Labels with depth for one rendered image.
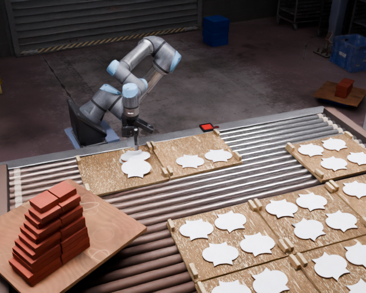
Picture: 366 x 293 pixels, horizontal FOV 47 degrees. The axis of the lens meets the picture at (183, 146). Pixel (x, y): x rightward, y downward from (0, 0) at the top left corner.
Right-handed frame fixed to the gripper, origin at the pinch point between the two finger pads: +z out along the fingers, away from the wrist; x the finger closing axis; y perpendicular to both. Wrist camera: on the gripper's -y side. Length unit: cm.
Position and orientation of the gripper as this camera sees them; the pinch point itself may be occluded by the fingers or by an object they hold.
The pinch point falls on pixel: (137, 147)
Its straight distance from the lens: 225.2
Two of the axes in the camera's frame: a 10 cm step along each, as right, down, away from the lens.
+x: 0.1, 5.2, -8.5
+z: -0.1, 8.5, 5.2
